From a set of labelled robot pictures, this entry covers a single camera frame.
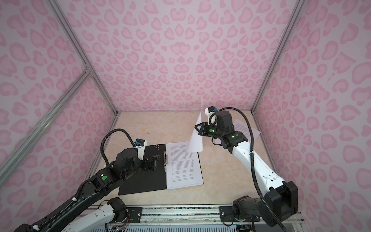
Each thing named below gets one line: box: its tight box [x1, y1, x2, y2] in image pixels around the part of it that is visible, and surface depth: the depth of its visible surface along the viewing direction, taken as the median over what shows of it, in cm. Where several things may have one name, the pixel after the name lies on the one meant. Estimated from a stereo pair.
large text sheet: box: [185, 97, 203, 153], surface depth 75 cm
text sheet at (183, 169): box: [165, 141, 204, 190], surface depth 90 cm
